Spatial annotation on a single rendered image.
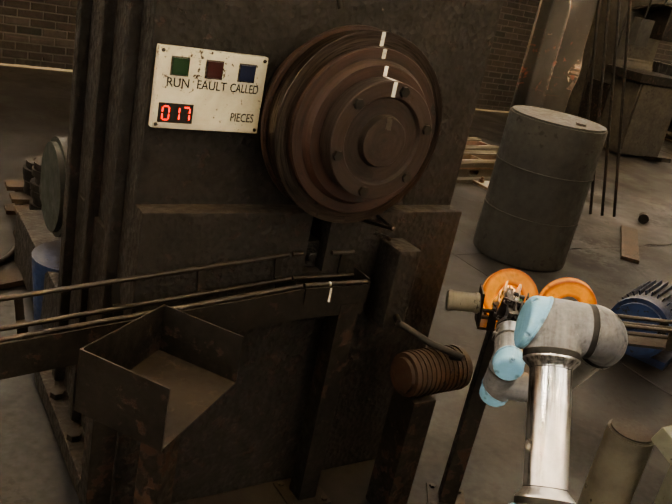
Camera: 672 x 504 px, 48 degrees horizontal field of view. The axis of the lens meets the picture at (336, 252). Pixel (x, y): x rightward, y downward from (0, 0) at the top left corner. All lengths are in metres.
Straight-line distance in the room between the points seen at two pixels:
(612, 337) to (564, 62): 4.52
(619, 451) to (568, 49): 4.30
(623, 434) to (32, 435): 1.67
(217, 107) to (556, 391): 0.96
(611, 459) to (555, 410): 0.56
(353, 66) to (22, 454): 1.46
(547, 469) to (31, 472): 1.44
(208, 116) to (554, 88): 4.49
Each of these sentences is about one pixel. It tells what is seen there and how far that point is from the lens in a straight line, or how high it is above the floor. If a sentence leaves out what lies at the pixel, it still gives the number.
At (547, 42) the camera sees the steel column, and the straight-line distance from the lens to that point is 6.20.
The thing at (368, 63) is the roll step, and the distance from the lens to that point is 1.74.
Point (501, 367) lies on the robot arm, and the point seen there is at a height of 0.65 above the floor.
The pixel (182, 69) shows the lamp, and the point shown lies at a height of 1.19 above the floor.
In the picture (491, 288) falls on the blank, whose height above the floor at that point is 0.72.
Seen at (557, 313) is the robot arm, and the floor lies 0.91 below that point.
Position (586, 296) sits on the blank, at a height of 0.77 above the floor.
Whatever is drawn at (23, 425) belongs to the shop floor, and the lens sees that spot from 2.53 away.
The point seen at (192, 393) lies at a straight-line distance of 1.60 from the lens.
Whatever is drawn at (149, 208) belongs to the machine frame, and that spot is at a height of 0.87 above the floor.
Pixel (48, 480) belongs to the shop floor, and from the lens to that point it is 2.32.
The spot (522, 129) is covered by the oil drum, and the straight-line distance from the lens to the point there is 4.49.
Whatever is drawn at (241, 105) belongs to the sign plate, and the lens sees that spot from 1.79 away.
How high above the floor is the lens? 1.48
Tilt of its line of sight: 21 degrees down
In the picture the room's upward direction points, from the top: 12 degrees clockwise
